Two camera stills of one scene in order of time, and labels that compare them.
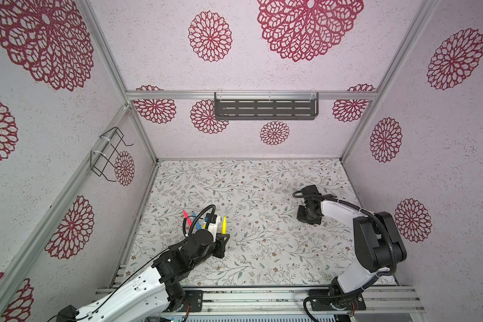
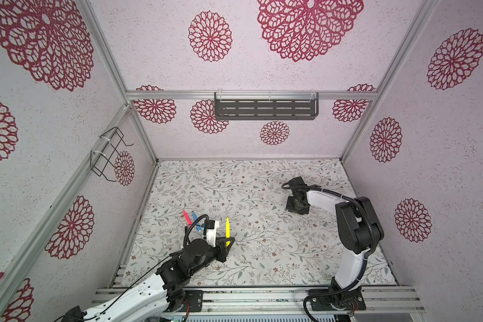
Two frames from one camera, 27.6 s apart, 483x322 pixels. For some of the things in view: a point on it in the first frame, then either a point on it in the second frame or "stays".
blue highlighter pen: (197, 223) stays
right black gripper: (299, 217) → (289, 208)
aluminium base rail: (280, 300) stays
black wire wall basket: (102, 157) stays
